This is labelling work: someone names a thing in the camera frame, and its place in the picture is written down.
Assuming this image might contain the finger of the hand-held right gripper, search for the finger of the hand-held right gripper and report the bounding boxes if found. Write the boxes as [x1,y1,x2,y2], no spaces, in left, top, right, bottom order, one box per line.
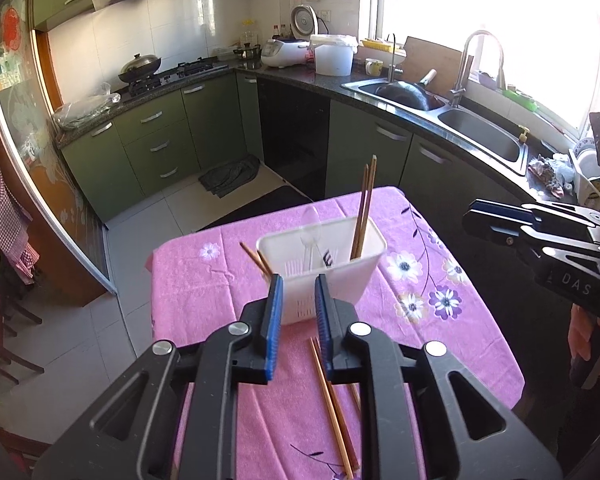
[461,212,600,263]
[467,199,600,231]

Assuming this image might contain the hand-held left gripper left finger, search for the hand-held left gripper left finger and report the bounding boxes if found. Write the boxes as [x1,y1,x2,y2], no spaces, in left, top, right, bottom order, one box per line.
[32,274,284,480]

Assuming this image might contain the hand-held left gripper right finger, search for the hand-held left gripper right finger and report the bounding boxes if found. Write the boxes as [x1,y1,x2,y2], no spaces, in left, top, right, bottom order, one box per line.
[314,272,563,480]

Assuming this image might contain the white plastic utensil holder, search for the white plastic utensil holder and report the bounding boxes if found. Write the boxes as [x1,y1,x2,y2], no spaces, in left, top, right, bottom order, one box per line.
[256,216,387,326]

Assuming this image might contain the clear plastic spoon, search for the clear plastic spoon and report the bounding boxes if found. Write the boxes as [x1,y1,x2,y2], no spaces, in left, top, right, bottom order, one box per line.
[300,204,323,273]

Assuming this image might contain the person's right hand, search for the person's right hand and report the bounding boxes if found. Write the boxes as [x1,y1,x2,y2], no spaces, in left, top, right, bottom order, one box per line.
[567,305,600,378]

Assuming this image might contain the crumpled colourful rag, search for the crumpled colourful rag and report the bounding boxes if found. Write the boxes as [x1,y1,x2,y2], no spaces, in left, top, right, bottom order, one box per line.
[527,154,576,198]

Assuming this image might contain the purple floral tablecloth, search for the purple floral tablecloth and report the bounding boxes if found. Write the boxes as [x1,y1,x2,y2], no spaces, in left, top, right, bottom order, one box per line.
[147,186,526,480]

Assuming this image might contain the stainless double sink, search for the stainless double sink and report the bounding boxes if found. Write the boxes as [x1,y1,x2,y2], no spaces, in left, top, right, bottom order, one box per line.
[341,77,528,177]

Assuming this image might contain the green sink base cabinets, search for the green sink base cabinets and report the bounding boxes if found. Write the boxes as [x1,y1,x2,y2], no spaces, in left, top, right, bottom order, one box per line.
[327,99,571,281]

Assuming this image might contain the white dish rack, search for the white dish rack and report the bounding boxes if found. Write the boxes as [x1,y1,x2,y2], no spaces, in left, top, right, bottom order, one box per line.
[569,147,600,206]

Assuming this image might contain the white plate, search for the white plate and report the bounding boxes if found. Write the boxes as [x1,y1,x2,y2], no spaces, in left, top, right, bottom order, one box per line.
[577,150,600,181]

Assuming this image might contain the green plastic container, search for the green plastic container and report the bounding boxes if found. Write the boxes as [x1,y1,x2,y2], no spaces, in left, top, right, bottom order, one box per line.
[502,87,537,111]

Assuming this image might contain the black floor mat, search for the black floor mat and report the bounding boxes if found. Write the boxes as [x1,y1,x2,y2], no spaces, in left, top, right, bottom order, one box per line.
[195,185,313,233]

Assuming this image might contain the steel kitchen faucet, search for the steel kitchen faucet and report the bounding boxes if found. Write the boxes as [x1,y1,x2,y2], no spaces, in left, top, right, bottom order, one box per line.
[449,30,506,107]

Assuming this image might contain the black frying wok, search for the black frying wok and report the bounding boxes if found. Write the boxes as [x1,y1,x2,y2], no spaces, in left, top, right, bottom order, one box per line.
[375,69,438,111]

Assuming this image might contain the grey floor cloth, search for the grey floor cloth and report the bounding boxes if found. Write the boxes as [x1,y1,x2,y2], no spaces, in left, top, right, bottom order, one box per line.
[198,155,261,198]

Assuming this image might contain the wooden cutting board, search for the wooden cutting board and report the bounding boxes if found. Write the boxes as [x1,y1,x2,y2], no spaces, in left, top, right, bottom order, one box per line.
[402,36,476,96]

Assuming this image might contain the thin steel tap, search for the thin steel tap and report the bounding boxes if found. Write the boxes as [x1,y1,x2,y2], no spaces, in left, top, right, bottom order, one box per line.
[386,34,398,82]

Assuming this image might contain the black built-in appliance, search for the black built-in appliance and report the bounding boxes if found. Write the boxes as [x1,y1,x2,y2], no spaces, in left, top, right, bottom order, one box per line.
[256,77,331,201]

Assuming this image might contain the kitchen window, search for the kitchen window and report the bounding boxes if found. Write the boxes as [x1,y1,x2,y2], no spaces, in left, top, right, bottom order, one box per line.
[367,0,600,131]

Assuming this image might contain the yellow tray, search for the yellow tray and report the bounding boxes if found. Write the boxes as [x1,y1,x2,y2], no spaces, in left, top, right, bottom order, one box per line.
[358,37,407,53]

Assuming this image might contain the green base cabinets with drawers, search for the green base cabinets with drawers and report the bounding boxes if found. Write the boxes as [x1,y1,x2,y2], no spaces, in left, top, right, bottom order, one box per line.
[57,67,266,223]

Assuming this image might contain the white plastic bucket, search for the white plastic bucket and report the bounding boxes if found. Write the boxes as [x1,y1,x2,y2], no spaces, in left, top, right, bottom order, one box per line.
[310,34,357,77]

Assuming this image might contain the dark wooden chair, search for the dark wooden chair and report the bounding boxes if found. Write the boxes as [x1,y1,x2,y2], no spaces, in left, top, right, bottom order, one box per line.
[0,260,46,386]

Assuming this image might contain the black gas stove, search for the black gas stove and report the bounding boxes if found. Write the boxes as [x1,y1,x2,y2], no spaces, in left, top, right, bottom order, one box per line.
[125,57,230,97]

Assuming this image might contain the white rice cooker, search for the white rice cooker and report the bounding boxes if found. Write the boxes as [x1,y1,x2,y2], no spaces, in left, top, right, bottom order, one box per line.
[260,4,316,68]

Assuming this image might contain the small dark pot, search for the small dark pot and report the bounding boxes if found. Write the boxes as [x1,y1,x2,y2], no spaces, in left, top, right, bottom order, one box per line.
[232,42,262,63]

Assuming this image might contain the clear plastic bag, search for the clear plastic bag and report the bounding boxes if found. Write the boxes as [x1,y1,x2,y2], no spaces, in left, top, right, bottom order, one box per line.
[52,91,122,131]

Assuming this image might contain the black wok with lid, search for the black wok with lid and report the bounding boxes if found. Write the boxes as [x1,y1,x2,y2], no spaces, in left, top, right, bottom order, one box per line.
[117,52,163,84]

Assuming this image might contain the pink checked apron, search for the pink checked apron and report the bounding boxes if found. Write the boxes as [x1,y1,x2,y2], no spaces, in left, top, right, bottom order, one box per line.
[0,140,41,286]

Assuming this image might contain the sliding glass door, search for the sliding glass door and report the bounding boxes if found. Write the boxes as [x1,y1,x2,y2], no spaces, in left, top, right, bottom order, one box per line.
[0,0,118,296]

